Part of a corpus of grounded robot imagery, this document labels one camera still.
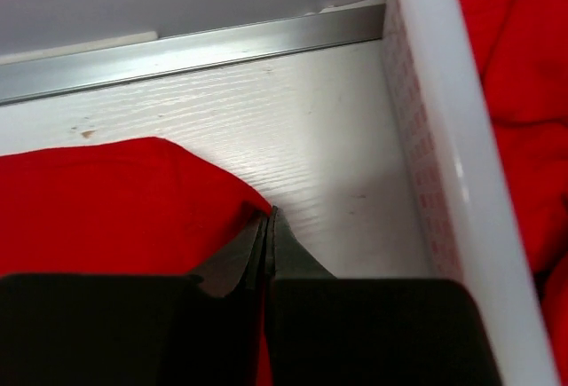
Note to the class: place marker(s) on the white plastic basket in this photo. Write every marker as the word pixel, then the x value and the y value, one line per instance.
pixel 462 196

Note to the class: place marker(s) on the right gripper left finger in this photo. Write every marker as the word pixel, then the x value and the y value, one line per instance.
pixel 200 328

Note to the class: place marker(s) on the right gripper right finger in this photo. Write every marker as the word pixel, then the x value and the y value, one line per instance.
pixel 324 330

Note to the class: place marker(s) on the pile of red shirts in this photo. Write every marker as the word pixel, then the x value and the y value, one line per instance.
pixel 520 48

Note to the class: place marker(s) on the red t shirt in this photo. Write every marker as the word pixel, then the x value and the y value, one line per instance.
pixel 143 206

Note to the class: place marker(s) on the aluminium table edge rail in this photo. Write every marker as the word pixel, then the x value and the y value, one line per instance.
pixel 92 70

